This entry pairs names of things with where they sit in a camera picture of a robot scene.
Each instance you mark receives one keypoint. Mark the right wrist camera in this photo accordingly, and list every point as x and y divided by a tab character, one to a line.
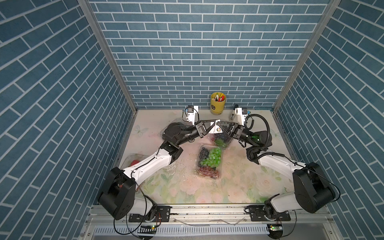
240	115

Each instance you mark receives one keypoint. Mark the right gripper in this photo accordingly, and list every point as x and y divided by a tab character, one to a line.
234	130

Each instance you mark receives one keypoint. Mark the aluminium mounting rail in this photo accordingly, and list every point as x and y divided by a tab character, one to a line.
204	214

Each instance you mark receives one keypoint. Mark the red markers in cup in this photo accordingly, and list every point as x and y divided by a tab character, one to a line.
219	97

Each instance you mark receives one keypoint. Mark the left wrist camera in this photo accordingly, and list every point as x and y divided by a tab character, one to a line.
191	114

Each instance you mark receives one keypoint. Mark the clear box of red berries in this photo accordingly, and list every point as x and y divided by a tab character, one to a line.
131	159

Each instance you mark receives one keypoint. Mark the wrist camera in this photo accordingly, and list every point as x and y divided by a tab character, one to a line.
191	114
240	115

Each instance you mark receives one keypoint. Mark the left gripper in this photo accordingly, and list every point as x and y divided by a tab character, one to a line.
200	130

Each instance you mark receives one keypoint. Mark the clear box of dark grapes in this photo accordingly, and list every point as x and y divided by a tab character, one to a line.
221	140

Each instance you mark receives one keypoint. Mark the clear box of mixed grapes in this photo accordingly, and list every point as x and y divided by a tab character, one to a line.
209	161

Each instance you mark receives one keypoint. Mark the clear box of blackberries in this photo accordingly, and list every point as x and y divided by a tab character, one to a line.
175	130

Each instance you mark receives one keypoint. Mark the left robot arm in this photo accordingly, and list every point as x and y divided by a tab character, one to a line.
118	192

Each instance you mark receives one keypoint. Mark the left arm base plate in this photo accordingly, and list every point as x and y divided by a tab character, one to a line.
158	214

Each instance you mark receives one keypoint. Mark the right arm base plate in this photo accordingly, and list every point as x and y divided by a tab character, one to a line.
262	213

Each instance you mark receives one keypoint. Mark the yellow pen cup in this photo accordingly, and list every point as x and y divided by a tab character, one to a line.
217	107

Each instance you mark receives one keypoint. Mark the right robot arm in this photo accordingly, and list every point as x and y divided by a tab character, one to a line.
312	190

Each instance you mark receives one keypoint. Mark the white sticker sheet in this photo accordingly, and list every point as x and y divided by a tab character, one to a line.
216	129

